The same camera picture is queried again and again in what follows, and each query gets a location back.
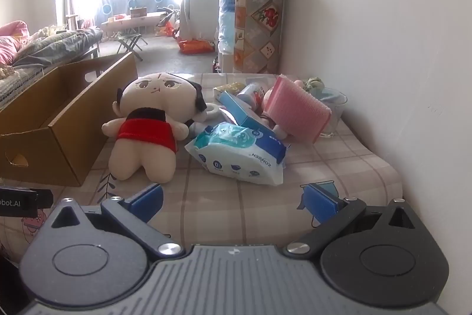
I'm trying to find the plastic-wrapped blue bundle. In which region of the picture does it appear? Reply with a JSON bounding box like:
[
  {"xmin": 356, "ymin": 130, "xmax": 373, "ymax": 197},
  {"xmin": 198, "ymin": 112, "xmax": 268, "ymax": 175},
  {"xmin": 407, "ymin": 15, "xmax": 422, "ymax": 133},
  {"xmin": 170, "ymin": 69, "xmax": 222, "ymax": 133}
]
[{"xmin": 217, "ymin": 0, "xmax": 237, "ymax": 55}]

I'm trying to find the plush doll with red dress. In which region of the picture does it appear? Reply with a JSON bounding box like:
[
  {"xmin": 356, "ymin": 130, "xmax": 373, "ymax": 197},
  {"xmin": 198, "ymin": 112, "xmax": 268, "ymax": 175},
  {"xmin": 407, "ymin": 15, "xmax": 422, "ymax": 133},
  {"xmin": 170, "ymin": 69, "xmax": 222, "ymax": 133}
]
[{"xmin": 101, "ymin": 71, "xmax": 209, "ymax": 185}]

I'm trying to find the brown cardboard box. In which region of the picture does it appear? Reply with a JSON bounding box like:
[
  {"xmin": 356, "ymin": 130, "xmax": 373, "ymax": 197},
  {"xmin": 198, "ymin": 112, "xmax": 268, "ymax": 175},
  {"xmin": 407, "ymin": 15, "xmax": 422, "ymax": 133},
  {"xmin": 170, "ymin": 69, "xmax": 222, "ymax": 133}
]
[{"xmin": 0, "ymin": 51, "xmax": 139, "ymax": 188}]

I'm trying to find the pink brush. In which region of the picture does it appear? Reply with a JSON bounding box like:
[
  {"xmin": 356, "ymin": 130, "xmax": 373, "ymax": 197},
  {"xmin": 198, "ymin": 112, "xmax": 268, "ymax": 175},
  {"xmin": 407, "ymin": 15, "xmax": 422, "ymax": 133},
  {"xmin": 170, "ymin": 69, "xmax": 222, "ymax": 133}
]
[{"xmin": 263, "ymin": 74, "xmax": 332, "ymax": 145}]

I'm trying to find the grey blanket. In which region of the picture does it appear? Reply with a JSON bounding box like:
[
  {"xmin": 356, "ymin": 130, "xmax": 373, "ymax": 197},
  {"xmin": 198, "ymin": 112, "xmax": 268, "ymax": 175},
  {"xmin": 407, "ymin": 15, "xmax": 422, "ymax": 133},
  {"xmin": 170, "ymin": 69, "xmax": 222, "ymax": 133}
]
[{"xmin": 15, "ymin": 29, "xmax": 104, "ymax": 66}]

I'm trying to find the white cabinet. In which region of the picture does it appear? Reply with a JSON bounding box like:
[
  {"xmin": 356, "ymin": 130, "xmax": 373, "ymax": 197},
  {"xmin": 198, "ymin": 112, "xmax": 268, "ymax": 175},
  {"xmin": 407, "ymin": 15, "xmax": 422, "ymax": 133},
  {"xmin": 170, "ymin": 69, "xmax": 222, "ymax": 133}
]
[{"xmin": 217, "ymin": 53, "xmax": 235, "ymax": 74}]

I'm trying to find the long blue carton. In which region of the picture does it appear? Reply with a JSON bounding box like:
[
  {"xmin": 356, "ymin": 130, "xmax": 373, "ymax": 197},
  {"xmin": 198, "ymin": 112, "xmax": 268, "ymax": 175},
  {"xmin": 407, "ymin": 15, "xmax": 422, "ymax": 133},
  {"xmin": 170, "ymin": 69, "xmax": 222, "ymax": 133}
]
[{"xmin": 219, "ymin": 92, "xmax": 275, "ymax": 136}]

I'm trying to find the low folding table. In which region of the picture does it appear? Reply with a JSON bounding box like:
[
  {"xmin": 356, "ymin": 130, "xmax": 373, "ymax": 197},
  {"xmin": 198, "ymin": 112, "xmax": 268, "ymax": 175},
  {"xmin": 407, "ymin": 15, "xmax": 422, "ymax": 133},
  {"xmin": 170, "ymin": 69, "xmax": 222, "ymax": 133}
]
[{"xmin": 101, "ymin": 14, "xmax": 166, "ymax": 40}]

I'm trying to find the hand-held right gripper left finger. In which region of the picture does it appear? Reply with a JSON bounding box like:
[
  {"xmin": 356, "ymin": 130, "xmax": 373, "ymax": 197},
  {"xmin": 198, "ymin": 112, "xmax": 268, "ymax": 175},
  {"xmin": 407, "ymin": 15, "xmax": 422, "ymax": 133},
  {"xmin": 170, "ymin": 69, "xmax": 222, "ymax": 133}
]
[{"xmin": 51, "ymin": 184, "xmax": 184, "ymax": 260}]

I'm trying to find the red bag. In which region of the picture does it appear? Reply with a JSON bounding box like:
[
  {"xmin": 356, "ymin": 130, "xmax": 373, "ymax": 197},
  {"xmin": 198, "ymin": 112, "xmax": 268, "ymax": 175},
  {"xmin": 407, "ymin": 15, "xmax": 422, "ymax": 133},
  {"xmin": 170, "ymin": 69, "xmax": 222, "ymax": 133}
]
[{"xmin": 177, "ymin": 38, "xmax": 215, "ymax": 53}]

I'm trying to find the pink quilt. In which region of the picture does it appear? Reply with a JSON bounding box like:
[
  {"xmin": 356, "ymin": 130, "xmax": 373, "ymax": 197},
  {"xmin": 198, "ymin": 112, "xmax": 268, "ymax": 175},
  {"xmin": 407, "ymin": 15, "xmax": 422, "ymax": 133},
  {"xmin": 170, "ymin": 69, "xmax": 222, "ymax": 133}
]
[{"xmin": 0, "ymin": 21, "xmax": 30, "ymax": 66}]

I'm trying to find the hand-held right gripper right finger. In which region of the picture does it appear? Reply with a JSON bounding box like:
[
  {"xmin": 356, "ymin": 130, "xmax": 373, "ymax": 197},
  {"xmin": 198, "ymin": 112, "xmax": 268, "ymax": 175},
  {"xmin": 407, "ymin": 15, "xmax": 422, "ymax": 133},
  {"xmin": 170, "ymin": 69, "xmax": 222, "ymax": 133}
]
[{"xmin": 282, "ymin": 182, "xmax": 421, "ymax": 259}]

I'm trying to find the folding stool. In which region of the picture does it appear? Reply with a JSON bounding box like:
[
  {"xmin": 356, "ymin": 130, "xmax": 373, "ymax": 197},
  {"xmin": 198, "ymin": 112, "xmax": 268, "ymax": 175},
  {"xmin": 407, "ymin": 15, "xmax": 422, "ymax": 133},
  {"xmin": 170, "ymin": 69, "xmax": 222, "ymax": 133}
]
[{"xmin": 117, "ymin": 32, "xmax": 148, "ymax": 53}]

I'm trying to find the sofa bed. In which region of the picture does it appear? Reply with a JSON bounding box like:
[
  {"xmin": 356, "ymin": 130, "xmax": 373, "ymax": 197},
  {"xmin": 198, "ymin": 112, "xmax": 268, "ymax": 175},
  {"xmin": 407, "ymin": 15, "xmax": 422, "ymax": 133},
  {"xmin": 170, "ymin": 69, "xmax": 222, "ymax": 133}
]
[{"xmin": 0, "ymin": 20, "xmax": 104, "ymax": 105}]

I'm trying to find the checked bed sheet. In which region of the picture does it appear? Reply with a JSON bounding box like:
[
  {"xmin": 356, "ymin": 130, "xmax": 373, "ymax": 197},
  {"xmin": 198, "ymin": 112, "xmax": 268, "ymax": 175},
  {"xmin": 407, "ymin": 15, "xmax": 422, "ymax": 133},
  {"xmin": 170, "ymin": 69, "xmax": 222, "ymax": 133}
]
[{"xmin": 0, "ymin": 73, "xmax": 402, "ymax": 264}]

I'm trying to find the blue white wet wipes pack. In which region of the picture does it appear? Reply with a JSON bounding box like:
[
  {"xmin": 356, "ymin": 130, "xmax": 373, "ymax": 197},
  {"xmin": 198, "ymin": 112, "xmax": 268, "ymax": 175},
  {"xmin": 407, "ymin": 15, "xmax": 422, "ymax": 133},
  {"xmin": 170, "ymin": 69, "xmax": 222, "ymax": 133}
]
[{"xmin": 183, "ymin": 121, "xmax": 288, "ymax": 186}]

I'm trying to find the pale yellow packet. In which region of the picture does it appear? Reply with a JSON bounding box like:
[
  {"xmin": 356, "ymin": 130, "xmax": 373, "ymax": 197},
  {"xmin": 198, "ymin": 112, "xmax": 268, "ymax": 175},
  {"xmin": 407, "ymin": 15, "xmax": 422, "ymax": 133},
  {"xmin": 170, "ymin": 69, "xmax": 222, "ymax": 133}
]
[{"xmin": 213, "ymin": 82, "xmax": 248, "ymax": 98}]

